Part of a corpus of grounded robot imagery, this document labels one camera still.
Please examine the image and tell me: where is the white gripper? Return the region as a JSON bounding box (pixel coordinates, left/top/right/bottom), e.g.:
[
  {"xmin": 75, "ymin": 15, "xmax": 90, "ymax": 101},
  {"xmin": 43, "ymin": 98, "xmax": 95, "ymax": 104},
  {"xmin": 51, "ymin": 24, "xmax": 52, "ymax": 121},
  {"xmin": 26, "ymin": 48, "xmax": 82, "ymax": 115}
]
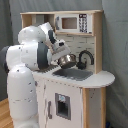
[{"xmin": 51, "ymin": 39, "xmax": 71, "ymax": 61}]

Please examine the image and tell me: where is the silver metal pot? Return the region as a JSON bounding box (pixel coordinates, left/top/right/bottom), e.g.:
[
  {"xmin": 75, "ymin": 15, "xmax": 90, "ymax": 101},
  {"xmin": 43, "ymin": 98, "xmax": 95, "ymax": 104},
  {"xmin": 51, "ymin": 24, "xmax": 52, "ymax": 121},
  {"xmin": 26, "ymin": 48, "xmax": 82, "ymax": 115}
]
[{"xmin": 58, "ymin": 54, "xmax": 76, "ymax": 69}]

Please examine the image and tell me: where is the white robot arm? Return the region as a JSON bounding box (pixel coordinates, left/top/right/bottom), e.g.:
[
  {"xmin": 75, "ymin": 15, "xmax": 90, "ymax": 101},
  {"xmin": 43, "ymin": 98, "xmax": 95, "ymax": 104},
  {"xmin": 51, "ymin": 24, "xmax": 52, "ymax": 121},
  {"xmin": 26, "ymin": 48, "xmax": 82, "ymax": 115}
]
[{"xmin": 0, "ymin": 22, "xmax": 70, "ymax": 128}]

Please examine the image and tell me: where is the wooden toy kitchen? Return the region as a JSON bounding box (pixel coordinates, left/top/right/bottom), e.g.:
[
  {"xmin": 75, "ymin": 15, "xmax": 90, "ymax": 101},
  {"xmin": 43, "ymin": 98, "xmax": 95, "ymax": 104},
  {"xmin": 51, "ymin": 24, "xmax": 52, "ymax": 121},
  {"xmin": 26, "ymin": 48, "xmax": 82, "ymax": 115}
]
[{"xmin": 21, "ymin": 10, "xmax": 115, "ymax": 128}]

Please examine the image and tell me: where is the black toy faucet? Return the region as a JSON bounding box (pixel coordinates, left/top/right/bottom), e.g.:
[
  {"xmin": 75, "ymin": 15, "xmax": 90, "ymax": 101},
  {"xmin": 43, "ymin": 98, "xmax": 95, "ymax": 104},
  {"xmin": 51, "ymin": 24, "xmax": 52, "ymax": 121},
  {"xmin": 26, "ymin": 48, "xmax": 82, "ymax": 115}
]
[{"xmin": 76, "ymin": 49, "xmax": 95, "ymax": 71}]

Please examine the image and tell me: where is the white toy microwave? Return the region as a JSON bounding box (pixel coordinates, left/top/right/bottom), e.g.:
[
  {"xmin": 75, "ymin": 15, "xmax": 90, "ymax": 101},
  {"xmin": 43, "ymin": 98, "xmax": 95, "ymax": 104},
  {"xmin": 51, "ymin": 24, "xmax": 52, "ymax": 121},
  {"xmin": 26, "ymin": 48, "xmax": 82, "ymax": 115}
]
[{"xmin": 55, "ymin": 14, "xmax": 92, "ymax": 33}]

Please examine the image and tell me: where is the grey toy sink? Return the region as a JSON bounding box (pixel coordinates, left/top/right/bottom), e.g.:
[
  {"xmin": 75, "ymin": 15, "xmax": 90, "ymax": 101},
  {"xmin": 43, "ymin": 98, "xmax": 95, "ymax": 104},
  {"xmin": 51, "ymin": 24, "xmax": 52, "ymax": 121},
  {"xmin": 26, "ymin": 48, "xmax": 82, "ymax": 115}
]
[{"xmin": 53, "ymin": 68, "xmax": 92, "ymax": 81}]

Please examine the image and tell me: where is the toy fridge dispenser door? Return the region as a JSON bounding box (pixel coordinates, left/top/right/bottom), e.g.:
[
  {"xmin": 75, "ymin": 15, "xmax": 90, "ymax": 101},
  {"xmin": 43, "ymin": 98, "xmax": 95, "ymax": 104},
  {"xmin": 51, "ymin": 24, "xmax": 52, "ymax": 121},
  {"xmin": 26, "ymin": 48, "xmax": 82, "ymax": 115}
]
[{"xmin": 44, "ymin": 87, "xmax": 84, "ymax": 128}]

